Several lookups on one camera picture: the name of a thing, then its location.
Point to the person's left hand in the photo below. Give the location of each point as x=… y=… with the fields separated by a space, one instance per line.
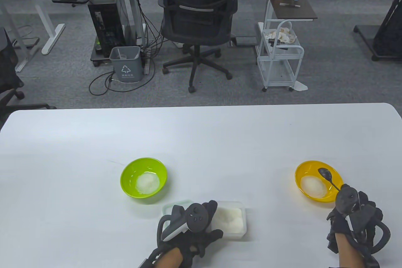
x=209 y=238

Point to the person's right hand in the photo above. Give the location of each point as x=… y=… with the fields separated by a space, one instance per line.
x=340 y=224

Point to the clear plastic sugar container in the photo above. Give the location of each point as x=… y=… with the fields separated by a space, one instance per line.
x=232 y=235

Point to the white sugar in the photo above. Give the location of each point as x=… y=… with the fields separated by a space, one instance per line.
x=230 y=217
x=314 y=186
x=147 y=183

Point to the clear lid with green seal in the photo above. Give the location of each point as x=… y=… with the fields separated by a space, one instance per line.
x=166 y=208

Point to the yellow plastic bowl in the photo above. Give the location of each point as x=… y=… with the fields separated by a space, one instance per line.
x=304 y=170

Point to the green plastic bowl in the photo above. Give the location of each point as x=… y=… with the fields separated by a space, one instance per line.
x=132 y=173

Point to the person's right forearm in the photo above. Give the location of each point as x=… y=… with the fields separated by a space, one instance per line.
x=347 y=252

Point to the person's left forearm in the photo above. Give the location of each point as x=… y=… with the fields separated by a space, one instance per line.
x=169 y=258

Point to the black hand tracker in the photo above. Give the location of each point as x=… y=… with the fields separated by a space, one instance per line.
x=196 y=217
x=347 y=200

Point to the grey trash bin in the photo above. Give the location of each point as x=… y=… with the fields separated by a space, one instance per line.
x=127 y=67

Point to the crumpled cloth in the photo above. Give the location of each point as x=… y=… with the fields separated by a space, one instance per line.
x=282 y=34

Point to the black floor stand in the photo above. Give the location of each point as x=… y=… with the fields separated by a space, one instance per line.
x=389 y=29

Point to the dark brown side table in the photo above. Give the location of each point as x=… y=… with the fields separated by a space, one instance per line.
x=292 y=13

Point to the dark pen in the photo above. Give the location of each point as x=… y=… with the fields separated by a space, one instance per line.
x=290 y=5

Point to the black computer tower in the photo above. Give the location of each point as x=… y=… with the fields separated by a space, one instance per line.
x=105 y=29

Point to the black armrest office chair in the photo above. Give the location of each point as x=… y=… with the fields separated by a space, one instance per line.
x=8 y=60

